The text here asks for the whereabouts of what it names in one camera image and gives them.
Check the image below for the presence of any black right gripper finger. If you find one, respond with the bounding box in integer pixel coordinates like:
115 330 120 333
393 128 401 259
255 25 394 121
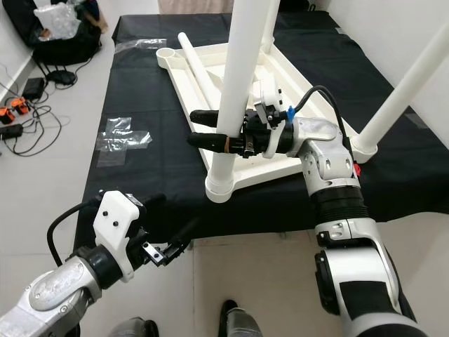
187 132 246 155
189 110 225 128

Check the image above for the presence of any white plastic children table top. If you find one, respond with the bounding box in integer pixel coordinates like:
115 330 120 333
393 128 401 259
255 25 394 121
156 39 380 204

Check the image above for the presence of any black tablecloth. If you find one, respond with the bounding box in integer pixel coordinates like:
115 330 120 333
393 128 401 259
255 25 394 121
74 14 449 246

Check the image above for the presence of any grey left robot foot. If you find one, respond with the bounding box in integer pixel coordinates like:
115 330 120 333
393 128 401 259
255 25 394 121
105 317 159 337

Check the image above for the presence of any grey robot foot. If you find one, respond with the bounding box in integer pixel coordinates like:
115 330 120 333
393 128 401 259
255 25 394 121
105 317 159 337
219 300 267 337

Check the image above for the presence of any clear tape strip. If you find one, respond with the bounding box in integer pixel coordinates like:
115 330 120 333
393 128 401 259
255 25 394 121
114 39 168 55

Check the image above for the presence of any grey right robot foot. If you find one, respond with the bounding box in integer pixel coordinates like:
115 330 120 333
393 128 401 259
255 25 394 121
219 300 267 337

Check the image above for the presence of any beige wicker basket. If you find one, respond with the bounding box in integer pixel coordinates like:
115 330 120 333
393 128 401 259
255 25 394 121
158 0 236 15

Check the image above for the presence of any black wok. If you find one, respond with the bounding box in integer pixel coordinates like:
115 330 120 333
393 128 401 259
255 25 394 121
281 0 320 12

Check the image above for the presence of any orange black device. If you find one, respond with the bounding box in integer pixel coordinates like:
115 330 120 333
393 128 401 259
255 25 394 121
11 98 30 117
0 105 17 124

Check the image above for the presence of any black round device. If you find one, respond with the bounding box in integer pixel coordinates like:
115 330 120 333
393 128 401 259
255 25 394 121
46 69 78 86

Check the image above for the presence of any black power strip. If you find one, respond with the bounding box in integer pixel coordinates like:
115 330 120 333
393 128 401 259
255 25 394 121
0 124 25 140

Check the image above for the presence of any grey tape patch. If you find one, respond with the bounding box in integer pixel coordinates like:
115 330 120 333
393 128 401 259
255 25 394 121
406 111 429 131

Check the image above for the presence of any black power adapter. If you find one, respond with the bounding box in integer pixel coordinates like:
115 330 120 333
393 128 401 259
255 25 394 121
22 77 46 100

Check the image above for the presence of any clear plastic bag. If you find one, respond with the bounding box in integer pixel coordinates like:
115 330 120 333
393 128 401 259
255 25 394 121
35 2 79 41

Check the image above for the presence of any black cable with blue plug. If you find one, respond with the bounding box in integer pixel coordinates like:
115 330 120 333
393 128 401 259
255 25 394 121
284 84 358 159

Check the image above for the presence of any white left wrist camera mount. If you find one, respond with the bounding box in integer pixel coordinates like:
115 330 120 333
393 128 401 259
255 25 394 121
93 190 142 271

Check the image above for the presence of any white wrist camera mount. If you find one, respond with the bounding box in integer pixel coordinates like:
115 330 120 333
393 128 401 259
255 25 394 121
93 190 142 271
255 76 297 155

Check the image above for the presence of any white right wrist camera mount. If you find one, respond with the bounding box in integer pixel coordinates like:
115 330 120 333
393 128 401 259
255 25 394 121
255 76 297 155

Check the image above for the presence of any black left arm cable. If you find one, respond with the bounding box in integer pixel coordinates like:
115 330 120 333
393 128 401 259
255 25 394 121
46 200 102 267

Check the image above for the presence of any black floor cable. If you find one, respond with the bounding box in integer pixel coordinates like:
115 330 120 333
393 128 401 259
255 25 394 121
4 70 64 157

